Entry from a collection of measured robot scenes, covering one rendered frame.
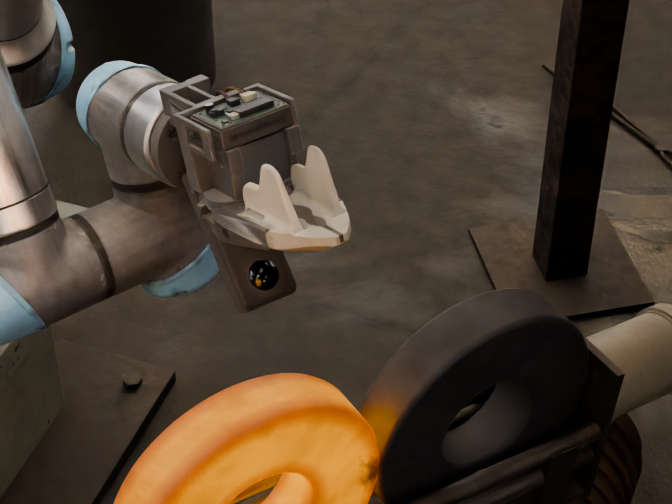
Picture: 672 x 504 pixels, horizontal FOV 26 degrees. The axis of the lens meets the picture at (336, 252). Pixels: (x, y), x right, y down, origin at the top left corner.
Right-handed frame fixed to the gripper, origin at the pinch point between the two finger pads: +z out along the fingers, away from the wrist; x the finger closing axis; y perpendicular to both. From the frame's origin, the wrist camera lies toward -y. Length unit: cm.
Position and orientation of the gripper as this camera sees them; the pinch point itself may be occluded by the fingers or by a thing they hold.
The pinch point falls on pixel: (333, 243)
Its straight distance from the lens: 96.4
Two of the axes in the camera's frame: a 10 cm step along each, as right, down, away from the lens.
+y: -1.7, -8.8, -4.4
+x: 8.3, -3.7, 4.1
